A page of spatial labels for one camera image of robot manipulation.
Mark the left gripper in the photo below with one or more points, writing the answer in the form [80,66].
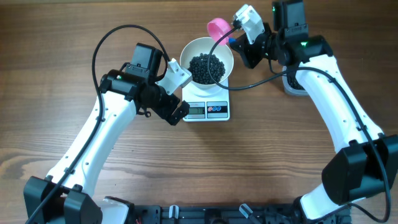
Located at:
[165,111]

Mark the pink scoop blue handle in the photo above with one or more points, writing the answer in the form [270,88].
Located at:
[217,28]

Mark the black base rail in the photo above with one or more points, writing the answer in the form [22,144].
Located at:
[243,214]

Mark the black beans in bowl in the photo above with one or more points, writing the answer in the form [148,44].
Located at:
[206,69]

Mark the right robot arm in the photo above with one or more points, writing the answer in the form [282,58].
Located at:
[365,163]

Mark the white digital kitchen scale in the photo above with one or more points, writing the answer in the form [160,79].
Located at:
[207,103]

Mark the clear plastic container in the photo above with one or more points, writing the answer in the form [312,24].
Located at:
[290,91]

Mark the white bowl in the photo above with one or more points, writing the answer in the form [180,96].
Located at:
[204,45]

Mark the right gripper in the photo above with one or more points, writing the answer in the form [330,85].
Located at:
[245,48]

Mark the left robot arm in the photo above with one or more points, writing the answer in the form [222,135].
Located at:
[65,194]

